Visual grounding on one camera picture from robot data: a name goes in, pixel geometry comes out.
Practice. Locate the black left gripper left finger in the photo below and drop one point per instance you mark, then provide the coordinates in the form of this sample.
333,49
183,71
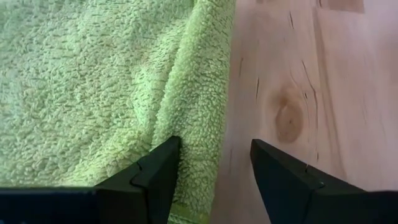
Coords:
149,186

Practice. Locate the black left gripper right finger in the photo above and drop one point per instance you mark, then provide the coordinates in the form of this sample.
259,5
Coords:
280,186

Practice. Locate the green microfiber towel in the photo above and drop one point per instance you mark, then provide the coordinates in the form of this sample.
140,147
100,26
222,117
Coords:
93,93

